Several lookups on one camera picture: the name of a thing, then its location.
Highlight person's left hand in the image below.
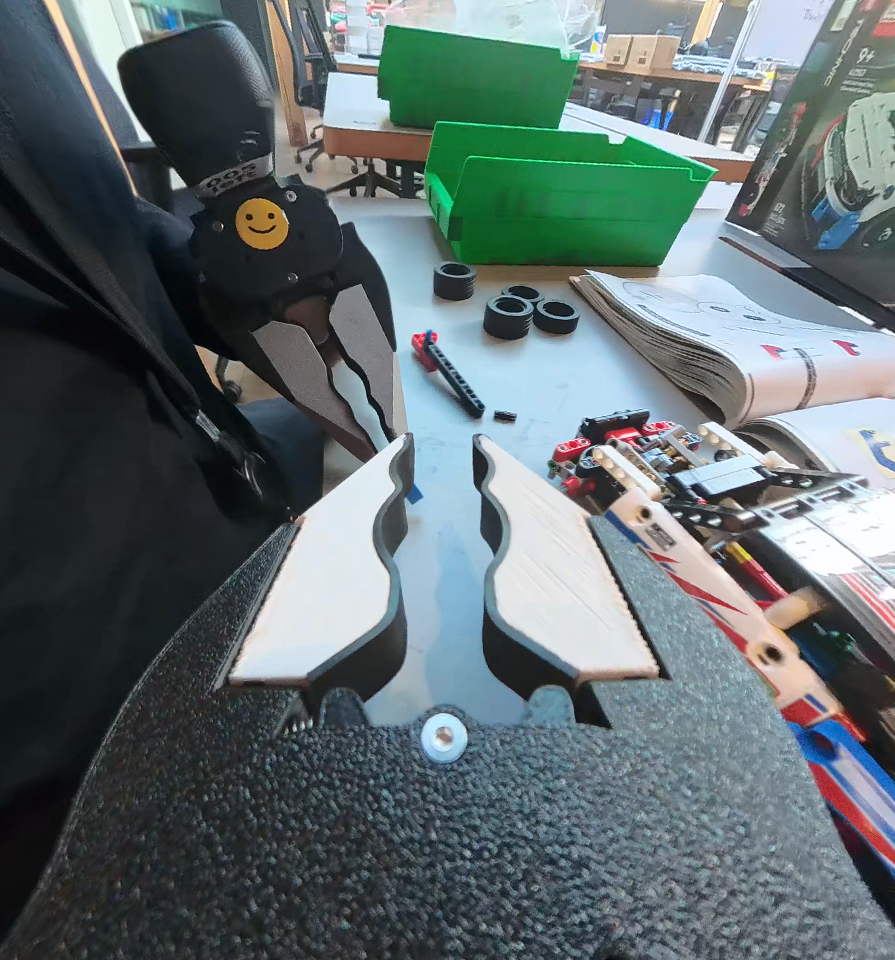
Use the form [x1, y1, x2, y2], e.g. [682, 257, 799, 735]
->
[286, 296, 334, 348]

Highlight long black brick beam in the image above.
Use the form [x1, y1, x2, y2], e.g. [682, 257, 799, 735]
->
[426, 341, 488, 419]

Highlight toy brick race car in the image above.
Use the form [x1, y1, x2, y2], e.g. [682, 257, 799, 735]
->
[546, 408, 895, 931]

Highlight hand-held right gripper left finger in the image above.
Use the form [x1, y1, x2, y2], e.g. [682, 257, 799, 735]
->
[226, 431, 419, 706]

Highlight person's dark trousers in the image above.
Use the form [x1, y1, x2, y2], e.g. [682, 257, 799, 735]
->
[233, 396, 327, 519]

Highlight long wooden workbench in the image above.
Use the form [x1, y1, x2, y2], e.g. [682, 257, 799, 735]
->
[578, 56, 775, 147]

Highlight open building instruction booklet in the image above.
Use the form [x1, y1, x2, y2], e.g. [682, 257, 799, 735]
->
[571, 268, 895, 496]

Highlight black lanyard strap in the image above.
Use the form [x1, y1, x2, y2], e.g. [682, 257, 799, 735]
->
[0, 202, 299, 526]

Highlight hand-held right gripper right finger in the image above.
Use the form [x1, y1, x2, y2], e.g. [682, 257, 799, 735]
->
[470, 432, 662, 706]

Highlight green plastic bin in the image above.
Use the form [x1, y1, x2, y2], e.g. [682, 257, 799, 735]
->
[377, 24, 581, 130]
[423, 121, 719, 267]

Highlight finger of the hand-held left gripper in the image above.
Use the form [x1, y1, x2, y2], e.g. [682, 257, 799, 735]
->
[251, 317, 381, 464]
[329, 283, 400, 444]

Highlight person's black jacket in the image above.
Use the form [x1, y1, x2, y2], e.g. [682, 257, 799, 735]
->
[0, 0, 329, 960]

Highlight clear plastic bag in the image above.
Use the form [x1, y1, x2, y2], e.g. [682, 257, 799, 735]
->
[455, 0, 606, 57]

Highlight black toy set box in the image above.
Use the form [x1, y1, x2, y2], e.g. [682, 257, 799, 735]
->
[725, 0, 895, 324]

